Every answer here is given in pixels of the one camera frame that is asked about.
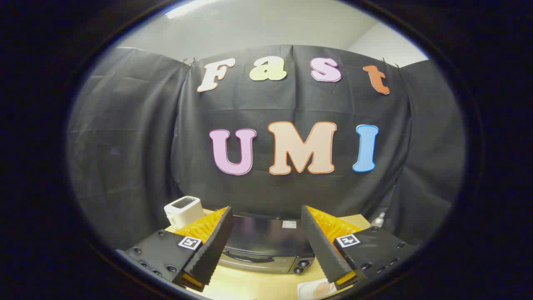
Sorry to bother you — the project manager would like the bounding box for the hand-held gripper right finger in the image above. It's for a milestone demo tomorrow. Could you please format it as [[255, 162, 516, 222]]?
[[301, 205, 419, 290]]

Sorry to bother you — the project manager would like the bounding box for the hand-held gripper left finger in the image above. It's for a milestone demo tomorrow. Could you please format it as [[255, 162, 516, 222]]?
[[117, 206, 234, 292]]

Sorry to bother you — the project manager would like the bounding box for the black toaster oven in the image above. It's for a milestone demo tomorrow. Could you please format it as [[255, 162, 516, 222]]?
[[217, 212, 316, 275]]

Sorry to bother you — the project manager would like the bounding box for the white bread toaster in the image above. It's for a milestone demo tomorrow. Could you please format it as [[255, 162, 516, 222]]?
[[164, 196, 205, 230]]

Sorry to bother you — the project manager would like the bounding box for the white square plate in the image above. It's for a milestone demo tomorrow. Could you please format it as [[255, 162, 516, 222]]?
[[297, 279, 339, 300]]

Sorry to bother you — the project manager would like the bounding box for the black backdrop cloth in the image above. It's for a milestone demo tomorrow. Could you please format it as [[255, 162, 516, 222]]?
[[67, 45, 466, 250]]

